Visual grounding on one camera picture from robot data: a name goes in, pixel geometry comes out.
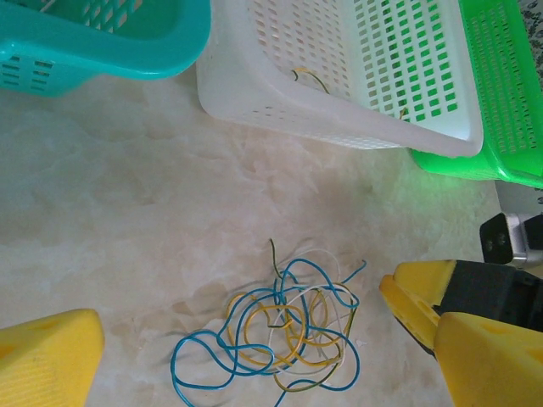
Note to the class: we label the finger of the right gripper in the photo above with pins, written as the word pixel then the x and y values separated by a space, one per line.
pixel 424 282
pixel 407 309

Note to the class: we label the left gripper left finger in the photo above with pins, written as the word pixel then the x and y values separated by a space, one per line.
pixel 42 364

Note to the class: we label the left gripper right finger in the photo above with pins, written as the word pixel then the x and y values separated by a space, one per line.
pixel 496 369

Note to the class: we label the green plastic basket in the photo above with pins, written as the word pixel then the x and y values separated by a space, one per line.
pixel 500 85

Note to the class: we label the white plastic basket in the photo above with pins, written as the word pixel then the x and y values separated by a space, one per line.
pixel 237 85

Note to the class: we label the teal plastic basket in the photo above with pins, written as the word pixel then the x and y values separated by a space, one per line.
pixel 127 55

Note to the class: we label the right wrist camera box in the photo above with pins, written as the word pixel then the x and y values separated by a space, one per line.
pixel 494 241

